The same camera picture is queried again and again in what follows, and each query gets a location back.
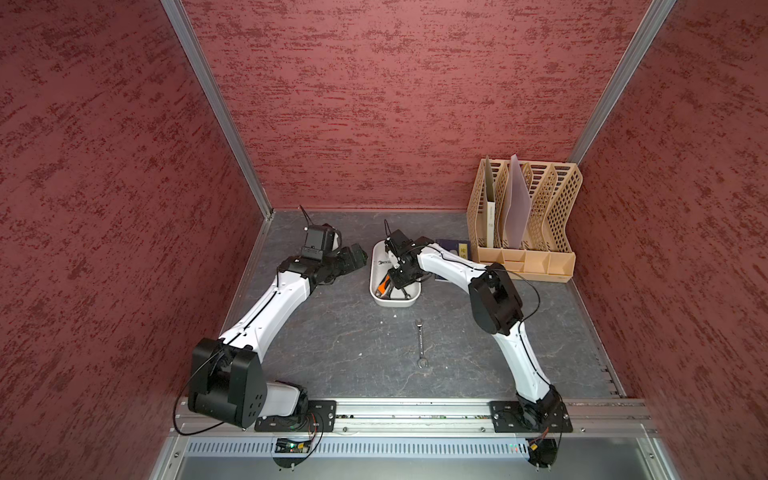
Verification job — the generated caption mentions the white plastic storage tray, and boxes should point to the white plastic storage tray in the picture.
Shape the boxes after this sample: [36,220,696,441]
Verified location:
[369,240,422,308]

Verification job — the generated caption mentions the orange handled adjustable wrench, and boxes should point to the orange handled adjustable wrench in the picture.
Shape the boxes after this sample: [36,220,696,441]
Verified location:
[374,272,395,300]

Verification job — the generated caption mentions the medium silver combination wrench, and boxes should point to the medium silver combination wrench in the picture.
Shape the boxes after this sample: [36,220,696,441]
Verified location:
[415,320,429,368]

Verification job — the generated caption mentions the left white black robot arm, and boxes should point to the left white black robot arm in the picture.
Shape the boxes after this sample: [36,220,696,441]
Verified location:
[186,244,368,428]

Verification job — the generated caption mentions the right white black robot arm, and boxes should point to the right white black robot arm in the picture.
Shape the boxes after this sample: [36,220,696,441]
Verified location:
[385,234,567,432]

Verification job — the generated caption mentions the dark blue notebook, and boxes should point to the dark blue notebook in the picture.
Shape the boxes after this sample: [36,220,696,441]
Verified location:
[435,239,473,286]

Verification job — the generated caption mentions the white booklet in organizer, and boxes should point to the white booklet in organizer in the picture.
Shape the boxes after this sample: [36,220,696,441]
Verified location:
[483,201,496,248]

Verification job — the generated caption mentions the tan plastic file organizer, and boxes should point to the tan plastic file organizer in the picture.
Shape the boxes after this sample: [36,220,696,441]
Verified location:
[467,156,583,283]

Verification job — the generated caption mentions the translucent plastic folder sheet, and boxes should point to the translucent plastic folder sheet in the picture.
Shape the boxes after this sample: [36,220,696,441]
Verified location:
[502,155,532,249]

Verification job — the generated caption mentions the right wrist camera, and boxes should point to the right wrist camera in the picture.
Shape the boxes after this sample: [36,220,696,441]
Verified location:
[385,230,415,257]

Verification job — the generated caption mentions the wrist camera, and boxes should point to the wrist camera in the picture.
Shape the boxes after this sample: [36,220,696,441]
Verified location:
[385,230,415,257]
[301,224,342,261]

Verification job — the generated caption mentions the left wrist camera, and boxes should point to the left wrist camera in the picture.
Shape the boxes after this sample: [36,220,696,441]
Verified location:
[301,224,342,261]

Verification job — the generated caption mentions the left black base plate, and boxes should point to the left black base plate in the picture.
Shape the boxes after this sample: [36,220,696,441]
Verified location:
[253,400,337,434]

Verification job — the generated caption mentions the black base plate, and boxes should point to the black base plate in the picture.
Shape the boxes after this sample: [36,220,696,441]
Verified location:
[253,400,337,434]
[488,400,573,435]

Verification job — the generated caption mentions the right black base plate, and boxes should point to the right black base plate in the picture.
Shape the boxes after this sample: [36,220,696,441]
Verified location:
[488,400,573,435]

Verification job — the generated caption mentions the aluminium front rail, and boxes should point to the aluminium front rail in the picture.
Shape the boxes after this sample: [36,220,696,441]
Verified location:
[170,397,658,438]

